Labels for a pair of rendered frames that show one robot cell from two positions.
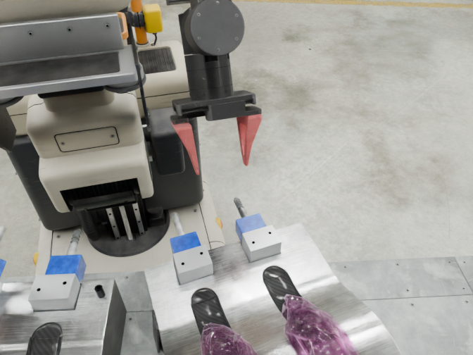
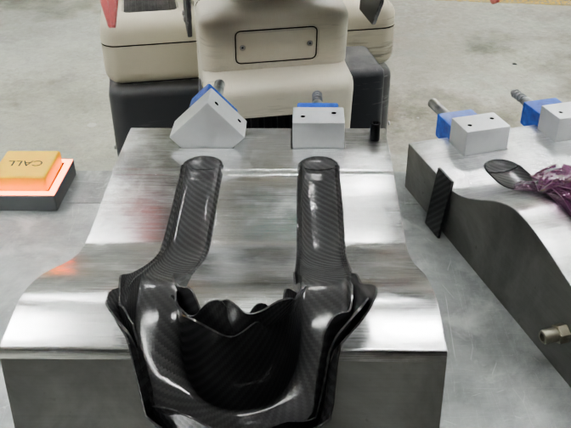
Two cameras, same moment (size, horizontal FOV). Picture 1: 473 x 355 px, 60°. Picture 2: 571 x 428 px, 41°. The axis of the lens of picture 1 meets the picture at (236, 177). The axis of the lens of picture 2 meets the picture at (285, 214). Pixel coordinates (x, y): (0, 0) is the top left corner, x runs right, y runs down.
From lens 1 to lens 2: 46 cm
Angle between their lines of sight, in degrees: 11
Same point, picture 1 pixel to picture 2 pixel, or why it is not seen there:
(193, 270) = (486, 132)
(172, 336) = (472, 192)
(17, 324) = (276, 155)
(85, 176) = (268, 98)
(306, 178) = not seen: hidden behind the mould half
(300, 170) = not seen: hidden behind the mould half
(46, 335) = (315, 167)
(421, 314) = not seen: outside the picture
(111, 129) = (311, 30)
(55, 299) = (327, 123)
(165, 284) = (443, 154)
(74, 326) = (351, 160)
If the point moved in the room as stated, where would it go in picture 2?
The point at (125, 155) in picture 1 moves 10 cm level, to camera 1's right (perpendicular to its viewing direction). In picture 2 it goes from (325, 72) to (392, 74)
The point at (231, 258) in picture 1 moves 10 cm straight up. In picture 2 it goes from (528, 137) to (544, 49)
